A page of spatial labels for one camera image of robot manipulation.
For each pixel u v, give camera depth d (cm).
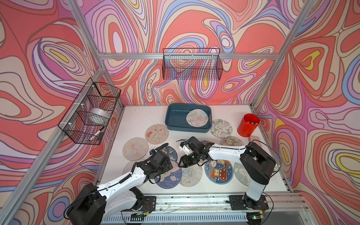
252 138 99
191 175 84
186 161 75
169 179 82
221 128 105
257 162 50
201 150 67
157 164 64
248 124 91
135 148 94
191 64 96
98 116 69
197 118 111
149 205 72
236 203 73
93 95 82
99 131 73
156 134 101
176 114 112
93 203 40
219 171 84
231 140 98
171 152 93
